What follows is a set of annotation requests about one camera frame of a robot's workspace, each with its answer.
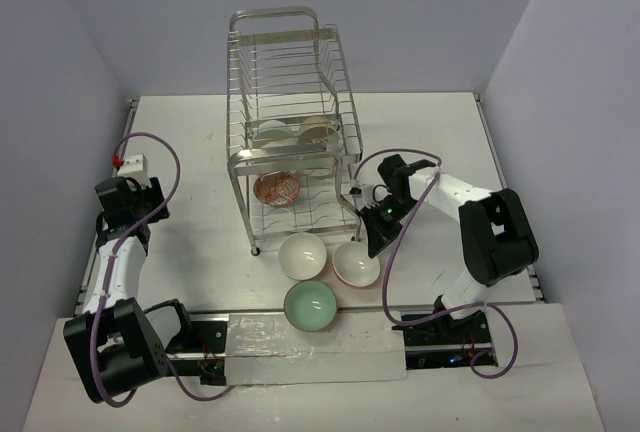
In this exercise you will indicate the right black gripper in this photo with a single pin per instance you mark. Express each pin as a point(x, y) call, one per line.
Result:
point(380, 235)

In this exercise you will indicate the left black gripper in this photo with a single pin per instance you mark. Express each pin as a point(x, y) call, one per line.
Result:
point(155, 198)

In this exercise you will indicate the white bowl pink rim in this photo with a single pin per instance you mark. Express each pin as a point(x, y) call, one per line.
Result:
point(352, 265)

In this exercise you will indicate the pale green bowl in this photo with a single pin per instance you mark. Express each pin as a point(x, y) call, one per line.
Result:
point(310, 306)

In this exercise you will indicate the red patterned bowl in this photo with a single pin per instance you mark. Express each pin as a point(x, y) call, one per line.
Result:
point(277, 189)

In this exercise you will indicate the white bowl beige outside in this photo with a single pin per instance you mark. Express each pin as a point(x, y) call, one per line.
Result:
point(317, 129)

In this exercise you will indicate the steel two-tier dish rack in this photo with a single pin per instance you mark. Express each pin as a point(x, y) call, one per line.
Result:
point(283, 64)

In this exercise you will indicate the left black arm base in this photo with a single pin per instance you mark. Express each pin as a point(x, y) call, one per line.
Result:
point(200, 352)

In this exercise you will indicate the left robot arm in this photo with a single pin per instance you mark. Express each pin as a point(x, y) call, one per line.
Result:
point(115, 345)

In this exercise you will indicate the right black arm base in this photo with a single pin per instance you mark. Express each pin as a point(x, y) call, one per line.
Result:
point(447, 343)

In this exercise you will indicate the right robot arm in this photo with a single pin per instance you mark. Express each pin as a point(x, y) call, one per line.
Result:
point(496, 236)

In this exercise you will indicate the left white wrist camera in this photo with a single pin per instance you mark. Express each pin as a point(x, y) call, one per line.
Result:
point(135, 167)

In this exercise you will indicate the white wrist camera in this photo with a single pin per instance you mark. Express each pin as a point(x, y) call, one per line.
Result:
point(362, 194)
point(135, 167)

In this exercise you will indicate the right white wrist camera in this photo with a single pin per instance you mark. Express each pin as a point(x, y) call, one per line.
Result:
point(362, 194)

